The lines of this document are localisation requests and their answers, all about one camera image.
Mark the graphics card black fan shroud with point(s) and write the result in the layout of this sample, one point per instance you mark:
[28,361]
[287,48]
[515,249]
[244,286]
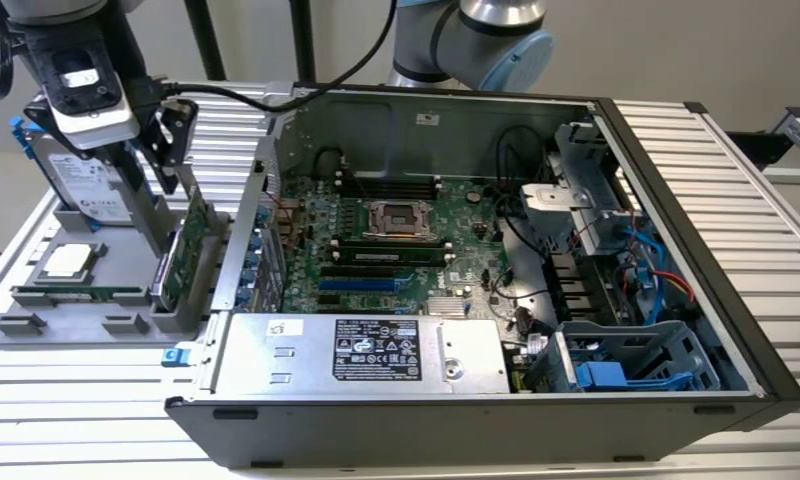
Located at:
[196,240]

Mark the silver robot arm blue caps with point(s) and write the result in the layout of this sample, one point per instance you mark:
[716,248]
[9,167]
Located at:
[440,45]

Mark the hard disk blue carrier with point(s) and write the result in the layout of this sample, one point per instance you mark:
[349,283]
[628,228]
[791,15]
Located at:
[80,185]

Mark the black stand pole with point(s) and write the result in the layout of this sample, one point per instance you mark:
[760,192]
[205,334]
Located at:
[207,45]
[301,40]

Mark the grey plastic parts rack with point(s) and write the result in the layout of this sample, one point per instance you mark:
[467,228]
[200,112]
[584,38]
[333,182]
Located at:
[129,260]

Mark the silver CPU chip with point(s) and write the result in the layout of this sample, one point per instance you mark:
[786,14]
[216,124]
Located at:
[66,261]

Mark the black expansion slot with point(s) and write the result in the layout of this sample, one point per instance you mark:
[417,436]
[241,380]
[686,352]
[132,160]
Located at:
[360,271]

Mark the blue expansion slot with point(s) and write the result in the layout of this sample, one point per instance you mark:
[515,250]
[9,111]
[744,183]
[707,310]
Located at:
[360,285]

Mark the blue case latch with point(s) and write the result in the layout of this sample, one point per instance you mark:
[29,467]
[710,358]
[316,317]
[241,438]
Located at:
[171,356]

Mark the round coin battery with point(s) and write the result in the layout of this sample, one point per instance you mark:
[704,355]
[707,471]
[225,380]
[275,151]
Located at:
[475,195]

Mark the green motherboard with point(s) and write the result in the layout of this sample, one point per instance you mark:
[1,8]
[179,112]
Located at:
[467,235]

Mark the silver power supply unit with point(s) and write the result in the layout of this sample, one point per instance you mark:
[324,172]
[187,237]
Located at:
[287,370]

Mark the small silver heat sink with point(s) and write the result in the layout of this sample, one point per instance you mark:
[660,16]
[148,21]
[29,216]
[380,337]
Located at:
[448,306]

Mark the silver metal drive bay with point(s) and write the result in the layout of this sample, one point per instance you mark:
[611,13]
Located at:
[554,196]

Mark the open black PC case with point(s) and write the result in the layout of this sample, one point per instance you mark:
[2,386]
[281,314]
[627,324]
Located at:
[440,435]

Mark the blue plastic disk carrier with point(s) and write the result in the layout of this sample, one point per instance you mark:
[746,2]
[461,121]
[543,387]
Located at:
[600,375]

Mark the grey metal disk cage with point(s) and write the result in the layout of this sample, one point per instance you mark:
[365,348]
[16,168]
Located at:
[640,332]

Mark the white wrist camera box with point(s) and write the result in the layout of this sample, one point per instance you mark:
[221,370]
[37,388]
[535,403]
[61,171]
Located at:
[100,125]

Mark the CPU socket metal frame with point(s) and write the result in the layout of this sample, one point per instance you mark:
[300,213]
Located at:
[400,217]

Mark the black table bracket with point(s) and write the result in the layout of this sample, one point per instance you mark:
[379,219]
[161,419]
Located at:
[763,147]

